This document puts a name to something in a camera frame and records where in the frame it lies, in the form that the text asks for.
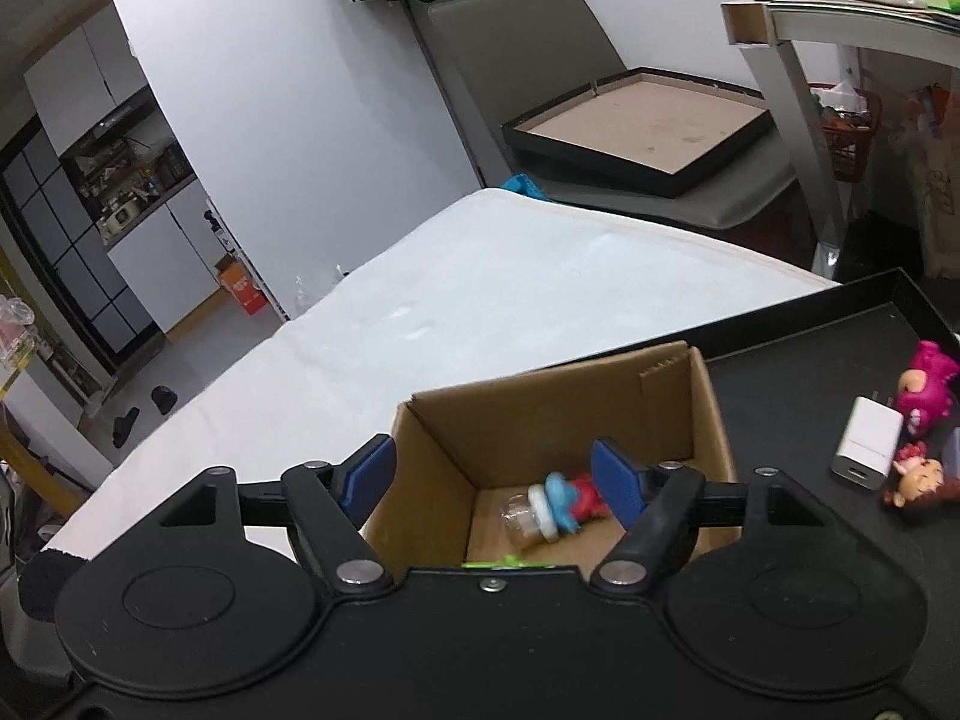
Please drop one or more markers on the black slipper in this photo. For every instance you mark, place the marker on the black slipper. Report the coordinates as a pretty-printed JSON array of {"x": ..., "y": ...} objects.
[
  {"x": 163, "y": 399},
  {"x": 125, "y": 427}
]

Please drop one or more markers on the cardboard box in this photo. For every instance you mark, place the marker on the cardboard box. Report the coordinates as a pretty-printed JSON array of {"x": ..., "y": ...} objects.
[{"x": 525, "y": 420}]

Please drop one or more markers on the kitchen cabinet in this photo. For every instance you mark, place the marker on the kitchen cabinet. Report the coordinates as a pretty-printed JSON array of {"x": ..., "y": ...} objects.
[{"x": 150, "y": 187}]

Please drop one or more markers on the blue and red toy figure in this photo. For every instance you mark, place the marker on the blue and red toy figure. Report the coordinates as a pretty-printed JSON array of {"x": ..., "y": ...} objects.
[{"x": 559, "y": 504}]

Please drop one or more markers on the small brown-haired doll figure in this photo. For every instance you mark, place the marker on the small brown-haired doll figure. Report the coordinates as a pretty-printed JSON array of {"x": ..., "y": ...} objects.
[{"x": 919, "y": 480}]

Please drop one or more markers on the black tray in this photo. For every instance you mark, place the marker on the black tray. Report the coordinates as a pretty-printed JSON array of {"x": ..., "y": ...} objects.
[{"x": 787, "y": 405}]

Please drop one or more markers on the lavender and pink toy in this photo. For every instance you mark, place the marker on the lavender and pink toy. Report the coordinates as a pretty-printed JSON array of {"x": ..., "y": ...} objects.
[{"x": 952, "y": 454}]

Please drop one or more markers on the blue cloth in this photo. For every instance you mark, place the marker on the blue cloth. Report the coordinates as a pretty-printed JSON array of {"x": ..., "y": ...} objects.
[{"x": 523, "y": 186}]

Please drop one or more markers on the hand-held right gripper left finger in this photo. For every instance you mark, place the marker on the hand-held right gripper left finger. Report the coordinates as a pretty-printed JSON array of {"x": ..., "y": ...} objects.
[{"x": 369, "y": 471}]

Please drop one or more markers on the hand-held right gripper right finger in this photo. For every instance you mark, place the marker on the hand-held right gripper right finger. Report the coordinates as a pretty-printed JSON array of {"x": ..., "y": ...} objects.
[{"x": 617, "y": 481}]

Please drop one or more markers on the green toy bin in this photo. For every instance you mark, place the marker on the green toy bin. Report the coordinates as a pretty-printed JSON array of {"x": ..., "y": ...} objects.
[{"x": 495, "y": 562}]

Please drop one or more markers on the orange box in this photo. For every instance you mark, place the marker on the orange box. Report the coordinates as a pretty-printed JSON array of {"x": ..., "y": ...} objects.
[{"x": 244, "y": 289}]

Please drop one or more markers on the pink monster toy figure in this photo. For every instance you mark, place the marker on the pink monster toy figure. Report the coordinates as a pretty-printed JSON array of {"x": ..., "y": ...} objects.
[{"x": 926, "y": 390}]

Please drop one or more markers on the red basket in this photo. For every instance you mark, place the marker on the red basket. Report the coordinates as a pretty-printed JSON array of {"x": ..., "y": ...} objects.
[{"x": 847, "y": 139}]

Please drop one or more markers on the person's black fuzzy clothing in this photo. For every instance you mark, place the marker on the person's black fuzzy clothing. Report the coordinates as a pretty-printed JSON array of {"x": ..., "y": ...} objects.
[{"x": 49, "y": 585}]

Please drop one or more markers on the white toy block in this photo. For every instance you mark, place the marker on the white toy block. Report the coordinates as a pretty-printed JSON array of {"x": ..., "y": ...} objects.
[{"x": 866, "y": 446}]

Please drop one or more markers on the grey chair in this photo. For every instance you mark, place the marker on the grey chair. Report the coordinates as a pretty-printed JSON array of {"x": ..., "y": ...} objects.
[{"x": 510, "y": 52}]

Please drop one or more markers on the grey desk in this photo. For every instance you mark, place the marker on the grey desk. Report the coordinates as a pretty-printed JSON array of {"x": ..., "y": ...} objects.
[{"x": 810, "y": 135}]

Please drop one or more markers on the black picture frame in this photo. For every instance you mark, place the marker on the black picture frame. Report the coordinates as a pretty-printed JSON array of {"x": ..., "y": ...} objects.
[{"x": 645, "y": 127}]

